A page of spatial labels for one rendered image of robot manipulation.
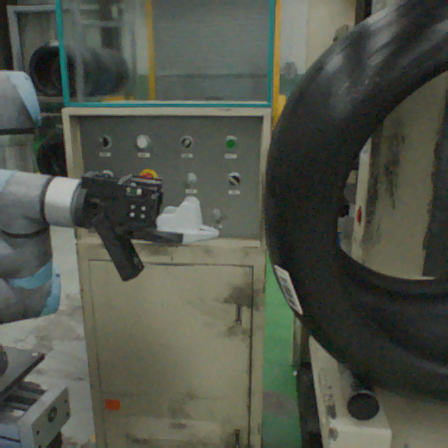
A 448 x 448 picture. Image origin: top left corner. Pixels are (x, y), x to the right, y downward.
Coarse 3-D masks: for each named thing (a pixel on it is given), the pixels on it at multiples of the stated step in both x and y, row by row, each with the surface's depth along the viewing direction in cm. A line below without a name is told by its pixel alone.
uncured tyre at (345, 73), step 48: (432, 0) 51; (336, 48) 57; (384, 48) 52; (432, 48) 50; (336, 96) 54; (384, 96) 52; (288, 144) 58; (336, 144) 54; (288, 192) 58; (336, 192) 56; (288, 240) 60; (336, 240) 57; (336, 288) 59; (384, 288) 88; (432, 288) 87; (336, 336) 62; (384, 336) 61; (432, 336) 83; (384, 384) 65; (432, 384) 62
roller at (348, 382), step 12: (348, 372) 72; (348, 384) 70; (360, 384) 68; (372, 384) 70; (348, 396) 68; (360, 396) 66; (372, 396) 66; (348, 408) 67; (360, 408) 67; (372, 408) 66; (360, 420) 67
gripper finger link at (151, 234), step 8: (136, 232) 69; (144, 232) 68; (152, 232) 68; (160, 232) 69; (168, 232) 69; (176, 232) 69; (144, 240) 68; (152, 240) 68; (160, 240) 68; (168, 240) 69; (176, 240) 69
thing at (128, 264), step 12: (96, 216) 71; (96, 228) 71; (108, 228) 71; (108, 240) 71; (120, 240) 72; (108, 252) 72; (120, 252) 71; (132, 252) 74; (120, 264) 72; (132, 264) 72; (120, 276) 72; (132, 276) 72
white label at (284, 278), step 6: (276, 270) 63; (282, 270) 61; (282, 276) 61; (288, 276) 60; (282, 282) 63; (288, 282) 60; (288, 288) 61; (288, 294) 62; (294, 294) 60; (288, 300) 64; (294, 300) 61; (294, 306) 62; (300, 312) 61
